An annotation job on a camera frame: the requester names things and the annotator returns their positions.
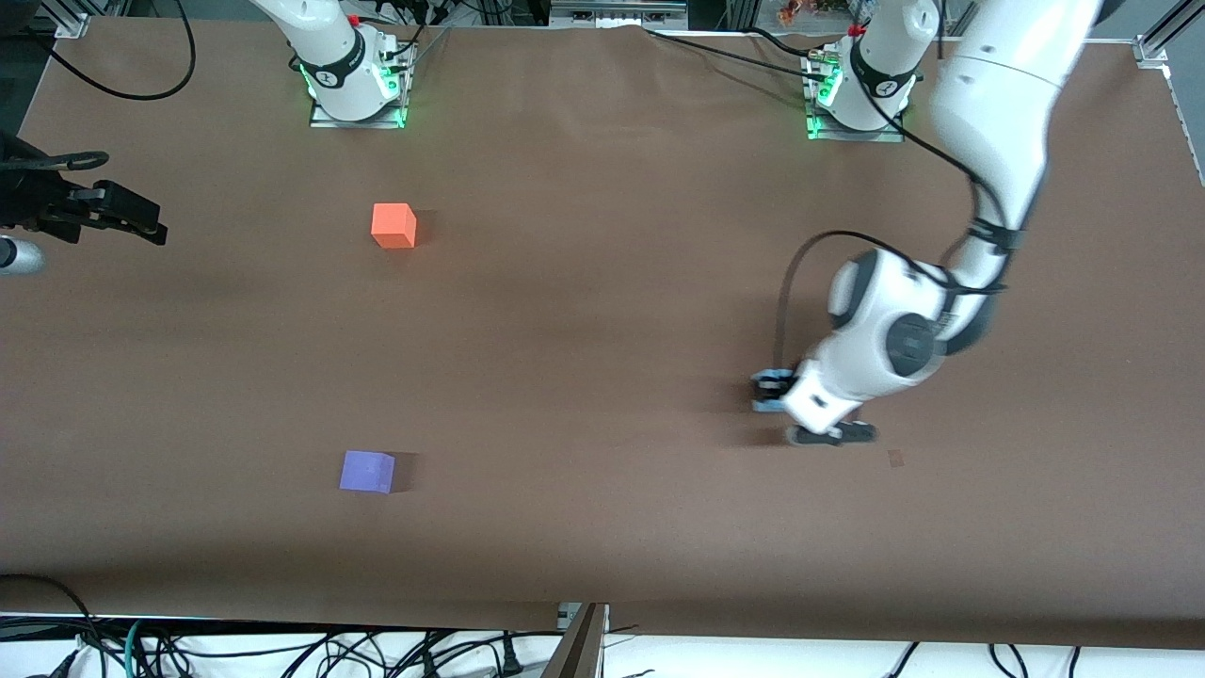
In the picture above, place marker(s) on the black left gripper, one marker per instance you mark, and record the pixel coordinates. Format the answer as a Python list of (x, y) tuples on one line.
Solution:
[(778, 388)]

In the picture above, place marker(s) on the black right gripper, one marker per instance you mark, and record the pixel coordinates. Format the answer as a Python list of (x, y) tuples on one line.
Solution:
[(38, 205)]

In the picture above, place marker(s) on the blue foam block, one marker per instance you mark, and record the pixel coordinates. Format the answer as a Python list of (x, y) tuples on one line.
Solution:
[(764, 405)]

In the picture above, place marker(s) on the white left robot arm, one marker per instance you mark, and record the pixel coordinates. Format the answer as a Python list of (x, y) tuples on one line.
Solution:
[(998, 94)]

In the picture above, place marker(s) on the orange foam block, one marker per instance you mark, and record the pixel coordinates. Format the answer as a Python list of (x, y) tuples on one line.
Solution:
[(393, 226)]

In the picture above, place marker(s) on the purple foam block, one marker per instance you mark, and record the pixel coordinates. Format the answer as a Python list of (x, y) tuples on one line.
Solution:
[(365, 471)]

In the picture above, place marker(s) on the brown table cover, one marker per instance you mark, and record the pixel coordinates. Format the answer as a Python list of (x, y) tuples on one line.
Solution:
[(602, 330)]

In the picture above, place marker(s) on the aluminium corner profile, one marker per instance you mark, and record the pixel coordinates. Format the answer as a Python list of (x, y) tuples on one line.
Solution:
[(71, 21), (1153, 47)]

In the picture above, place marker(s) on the orange plastic toy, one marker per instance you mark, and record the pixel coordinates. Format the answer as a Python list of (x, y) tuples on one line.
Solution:
[(795, 11)]

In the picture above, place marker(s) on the grey equipment box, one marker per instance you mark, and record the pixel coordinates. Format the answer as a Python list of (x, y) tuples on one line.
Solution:
[(617, 13)]

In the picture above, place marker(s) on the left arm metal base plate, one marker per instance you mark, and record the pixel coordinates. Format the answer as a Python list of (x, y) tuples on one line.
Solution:
[(815, 130)]

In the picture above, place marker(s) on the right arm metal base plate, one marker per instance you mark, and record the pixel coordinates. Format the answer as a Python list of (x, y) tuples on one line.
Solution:
[(403, 94)]

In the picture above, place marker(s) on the aluminium frame post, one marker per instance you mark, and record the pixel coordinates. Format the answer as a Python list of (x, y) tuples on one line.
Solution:
[(579, 650)]

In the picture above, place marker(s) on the aluminium side rail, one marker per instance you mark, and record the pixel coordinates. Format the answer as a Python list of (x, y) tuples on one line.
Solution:
[(1184, 113)]

